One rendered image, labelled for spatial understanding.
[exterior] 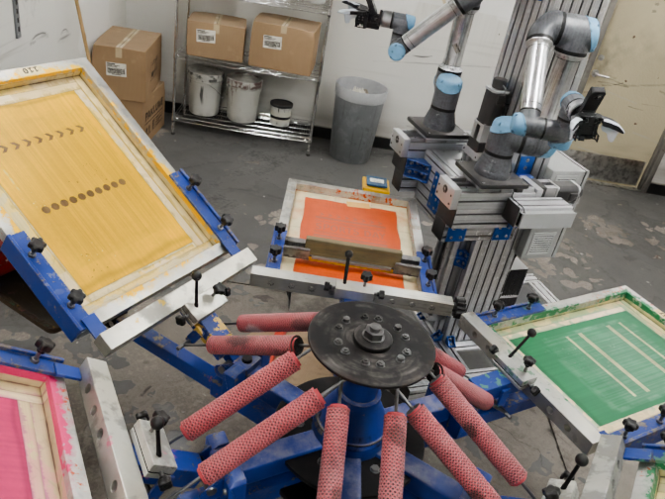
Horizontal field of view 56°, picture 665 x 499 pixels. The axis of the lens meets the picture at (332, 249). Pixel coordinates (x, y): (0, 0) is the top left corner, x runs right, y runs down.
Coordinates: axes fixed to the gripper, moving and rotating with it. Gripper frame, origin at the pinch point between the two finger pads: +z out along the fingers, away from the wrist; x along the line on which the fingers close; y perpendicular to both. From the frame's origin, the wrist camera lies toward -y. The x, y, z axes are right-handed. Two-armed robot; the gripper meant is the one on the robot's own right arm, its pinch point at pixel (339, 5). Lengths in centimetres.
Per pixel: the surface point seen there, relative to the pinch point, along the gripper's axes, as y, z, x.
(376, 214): 64, -36, -65
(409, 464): 39, -52, -202
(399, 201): 63, -45, -53
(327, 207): 64, -14, -68
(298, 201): 63, -1, -68
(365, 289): 41, -35, -140
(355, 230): 62, -28, -83
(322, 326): 11, -25, -189
